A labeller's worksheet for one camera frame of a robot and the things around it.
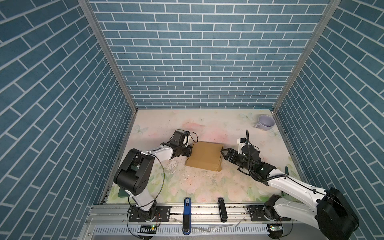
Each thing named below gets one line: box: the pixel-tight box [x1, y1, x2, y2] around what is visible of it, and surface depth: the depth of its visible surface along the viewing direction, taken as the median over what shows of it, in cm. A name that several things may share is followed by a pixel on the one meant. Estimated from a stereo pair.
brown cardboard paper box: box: [185, 141, 224, 172], surface depth 92 cm
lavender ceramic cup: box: [255, 115, 275, 131], surface depth 108 cm
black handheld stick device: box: [218, 197, 228, 223], surface depth 73 cm
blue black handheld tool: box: [182, 197, 192, 236], surface depth 74 cm
